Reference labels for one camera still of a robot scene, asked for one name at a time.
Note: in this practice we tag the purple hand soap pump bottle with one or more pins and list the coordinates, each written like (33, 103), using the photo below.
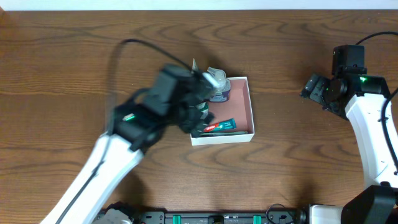
(221, 94)

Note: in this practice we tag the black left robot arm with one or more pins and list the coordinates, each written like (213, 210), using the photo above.
(110, 161)

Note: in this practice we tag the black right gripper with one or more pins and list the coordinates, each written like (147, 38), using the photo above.
(318, 91)

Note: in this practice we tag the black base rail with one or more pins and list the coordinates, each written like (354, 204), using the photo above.
(272, 215)

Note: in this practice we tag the green white soap packet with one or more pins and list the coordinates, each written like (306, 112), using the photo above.
(204, 109)

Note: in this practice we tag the Colgate toothpaste tube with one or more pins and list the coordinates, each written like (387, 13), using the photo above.
(221, 126)

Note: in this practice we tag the green white toothbrush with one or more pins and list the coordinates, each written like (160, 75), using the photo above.
(218, 134)

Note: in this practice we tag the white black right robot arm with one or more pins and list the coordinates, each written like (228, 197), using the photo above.
(365, 101)

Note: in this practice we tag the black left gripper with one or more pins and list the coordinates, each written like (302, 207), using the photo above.
(195, 111)

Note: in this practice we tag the white Pantene tube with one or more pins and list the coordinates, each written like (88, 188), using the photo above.
(194, 66)

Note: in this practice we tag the white box pink interior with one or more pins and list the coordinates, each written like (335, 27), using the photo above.
(237, 107)

